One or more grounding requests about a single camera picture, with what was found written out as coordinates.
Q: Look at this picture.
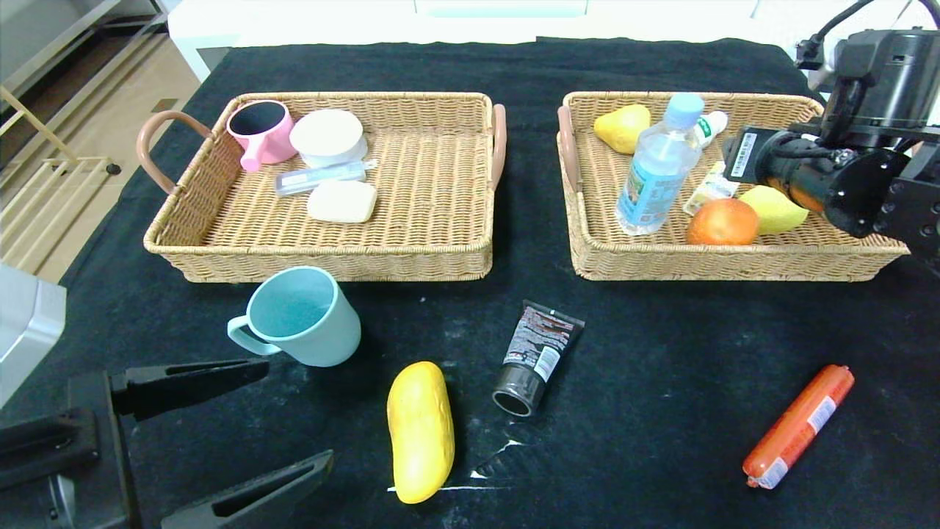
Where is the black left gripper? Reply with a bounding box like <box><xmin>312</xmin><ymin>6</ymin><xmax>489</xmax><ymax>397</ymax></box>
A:
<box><xmin>0</xmin><ymin>358</ymin><xmax>336</xmax><ymax>529</ymax></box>

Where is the teal mug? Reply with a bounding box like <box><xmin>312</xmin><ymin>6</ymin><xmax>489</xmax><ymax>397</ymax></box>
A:
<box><xmin>228</xmin><ymin>266</ymin><xmax>362</xmax><ymax>368</ymax></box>

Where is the clear blue-cap water bottle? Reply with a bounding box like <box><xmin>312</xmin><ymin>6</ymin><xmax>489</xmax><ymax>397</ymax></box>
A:
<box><xmin>615</xmin><ymin>92</ymin><xmax>706</xmax><ymax>236</ymax></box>

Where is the yellow juice box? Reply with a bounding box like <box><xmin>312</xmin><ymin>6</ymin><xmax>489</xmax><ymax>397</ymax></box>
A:
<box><xmin>683</xmin><ymin>162</ymin><xmax>739</xmax><ymax>216</ymax></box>

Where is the orange sausage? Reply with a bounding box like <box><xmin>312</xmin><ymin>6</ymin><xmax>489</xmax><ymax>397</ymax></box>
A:
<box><xmin>742</xmin><ymin>365</ymin><xmax>856</xmax><ymax>491</ymax></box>

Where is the wicker basket holding toiletries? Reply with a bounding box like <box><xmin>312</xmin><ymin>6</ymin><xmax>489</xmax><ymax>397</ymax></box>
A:
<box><xmin>137</xmin><ymin>92</ymin><xmax>507</xmax><ymax>284</ymax></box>

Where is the wicker basket holding food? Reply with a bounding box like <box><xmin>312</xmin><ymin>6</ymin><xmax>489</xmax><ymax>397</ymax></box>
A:
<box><xmin>557</xmin><ymin>91</ymin><xmax>911</xmax><ymax>282</ymax></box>

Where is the long yellow mango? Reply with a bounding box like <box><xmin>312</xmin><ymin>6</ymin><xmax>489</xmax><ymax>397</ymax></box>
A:
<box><xmin>387</xmin><ymin>361</ymin><xmax>456</xmax><ymax>505</ymax></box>

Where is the gold metal rack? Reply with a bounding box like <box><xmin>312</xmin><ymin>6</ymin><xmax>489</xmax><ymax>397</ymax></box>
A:
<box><xmin>0</xmin><ymin>84</ymin><xmax>122</xmax><ymax>284</ymax></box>

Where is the white soap bar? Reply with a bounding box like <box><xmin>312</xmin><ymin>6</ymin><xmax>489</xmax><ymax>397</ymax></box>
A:
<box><xmin>307</xmin><ymin>181</ymin><xmax>378</xmax><ymax>224</ymax></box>

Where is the grey toothpaste tube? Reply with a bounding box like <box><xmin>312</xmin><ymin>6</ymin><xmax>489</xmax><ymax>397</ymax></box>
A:
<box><xmin>275</xmin><ymin>159</ymin><xmax>379</xmax><ymax>198</ymax></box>

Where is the pink cup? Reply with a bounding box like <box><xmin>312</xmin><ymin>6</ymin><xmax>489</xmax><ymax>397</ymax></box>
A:
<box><xmin>226</xmin><ymin>100</ymin><xmax>298</xmax><ymax>173</ymax></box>

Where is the white round lidded jar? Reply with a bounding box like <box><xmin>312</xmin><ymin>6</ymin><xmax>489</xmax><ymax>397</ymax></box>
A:
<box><xmin>289</xmin><ymin>109</ymin><xmax>368</xmax><ymax>169</ymax></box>

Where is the black facial cleanser tube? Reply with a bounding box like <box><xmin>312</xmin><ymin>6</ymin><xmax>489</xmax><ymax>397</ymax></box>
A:
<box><xmin>492</xmin><ymin>301</ymin><xmax>586</xmax><ymax>419</ymax></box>

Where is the black tablecloth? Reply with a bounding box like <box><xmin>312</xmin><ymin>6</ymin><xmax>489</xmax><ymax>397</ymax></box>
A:
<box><xmin>0</xmin><ymin>38</ymin><xmax>940</xmax><ymax>529</ymax></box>

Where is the gray shelf unit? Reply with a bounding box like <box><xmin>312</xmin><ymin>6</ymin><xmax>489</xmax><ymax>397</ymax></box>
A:
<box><xmin>0</xmin><ymin>0</ymin><xmax>171</xmax><ymax>100</ymax></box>

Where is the yellow pear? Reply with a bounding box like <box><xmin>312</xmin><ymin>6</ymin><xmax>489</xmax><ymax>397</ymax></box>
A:
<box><xmin>593</xmin><ymin>104</ymin><xmax>651</xmax><ymax>155</ymax></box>

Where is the orange fruit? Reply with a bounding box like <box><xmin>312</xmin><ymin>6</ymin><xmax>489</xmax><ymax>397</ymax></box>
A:
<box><xmin>687</xmin><ymin>197</ymin><xmax>760</xmax><ymax>246</ymax></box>

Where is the white green-label yogurt bottle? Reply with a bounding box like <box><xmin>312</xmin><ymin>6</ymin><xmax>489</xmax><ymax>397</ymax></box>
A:
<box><xmin>694</xmin><ymin>110</ymin><xmax>729</xmax><ymax>148</ymax></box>

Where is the yellow lemon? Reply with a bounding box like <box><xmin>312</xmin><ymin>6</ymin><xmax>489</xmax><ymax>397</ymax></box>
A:
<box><xmin>738</xmin><ymin>185</ymin><xmax>809</xmax><ymax>236</ymax></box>

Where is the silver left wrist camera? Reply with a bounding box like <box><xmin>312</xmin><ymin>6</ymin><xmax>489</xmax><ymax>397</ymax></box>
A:
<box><xmin>0</xmin><ymin>264</ymin><xmax>67</xmax><ymax>409</ymax></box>

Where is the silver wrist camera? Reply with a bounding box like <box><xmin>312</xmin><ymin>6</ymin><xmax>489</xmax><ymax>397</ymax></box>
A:
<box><xmin>815</xmin><ymin>40</ymin><xmax>845</xmax><ymax>93</ymax></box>
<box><xmin>0</xmin><ymin>264</ymin><xmax>67</xmax><ymax>409</ymax></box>

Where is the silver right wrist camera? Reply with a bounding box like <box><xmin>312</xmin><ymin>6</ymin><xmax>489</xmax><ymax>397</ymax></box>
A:
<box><xmin>815</xmin><ymin>40</ymin><xmax>845</xmax><ymax>93</ymax></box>

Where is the black right camera cable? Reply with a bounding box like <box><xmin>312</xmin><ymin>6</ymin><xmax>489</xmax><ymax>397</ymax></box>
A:
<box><xmin>797</xmin><ymin>0</ymin><xmax>882</xmax><ymax>67</ymax></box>

